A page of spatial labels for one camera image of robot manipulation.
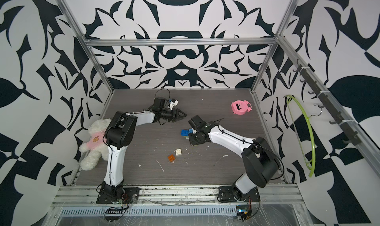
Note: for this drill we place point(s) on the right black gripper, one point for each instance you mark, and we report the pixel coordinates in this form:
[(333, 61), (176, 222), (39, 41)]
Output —
[(191, 140)]

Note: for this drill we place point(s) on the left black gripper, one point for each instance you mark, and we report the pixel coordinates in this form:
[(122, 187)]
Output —
[(175, 115)]

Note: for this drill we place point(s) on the light blue lego brick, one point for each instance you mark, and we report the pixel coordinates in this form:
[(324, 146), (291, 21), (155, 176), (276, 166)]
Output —
[(185, 133)]

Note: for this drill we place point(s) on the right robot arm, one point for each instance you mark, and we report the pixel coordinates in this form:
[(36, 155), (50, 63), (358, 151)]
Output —
[(260, 162)]

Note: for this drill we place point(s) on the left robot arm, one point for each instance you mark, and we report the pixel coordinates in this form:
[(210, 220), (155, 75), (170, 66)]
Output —
[(119, 134)]

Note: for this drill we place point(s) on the white lego brick left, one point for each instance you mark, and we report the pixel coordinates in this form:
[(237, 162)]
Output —
[(178, 152)]

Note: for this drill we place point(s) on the orange lego brick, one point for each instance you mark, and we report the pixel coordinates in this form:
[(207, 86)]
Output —
[(171, 158)]

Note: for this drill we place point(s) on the white teddy bear pink shirt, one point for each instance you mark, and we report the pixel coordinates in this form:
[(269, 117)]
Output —
[(96, 146)]

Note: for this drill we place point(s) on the green hoop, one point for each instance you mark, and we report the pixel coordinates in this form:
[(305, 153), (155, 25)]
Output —
[(310, 164)]

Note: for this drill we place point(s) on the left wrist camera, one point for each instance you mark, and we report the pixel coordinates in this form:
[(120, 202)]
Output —
[(160, 103)]

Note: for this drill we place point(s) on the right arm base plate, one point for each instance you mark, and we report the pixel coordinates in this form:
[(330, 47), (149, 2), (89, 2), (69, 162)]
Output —
[(229, 194)]

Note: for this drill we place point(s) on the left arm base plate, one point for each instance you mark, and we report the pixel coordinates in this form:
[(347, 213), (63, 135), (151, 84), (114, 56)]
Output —
[(112, 195)]

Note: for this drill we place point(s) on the aluminium front rail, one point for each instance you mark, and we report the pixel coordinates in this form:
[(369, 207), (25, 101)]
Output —
[(169, 195)]

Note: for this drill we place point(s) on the black hook rail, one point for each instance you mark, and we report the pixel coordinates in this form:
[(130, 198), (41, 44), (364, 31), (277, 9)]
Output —
[(330, 104)]

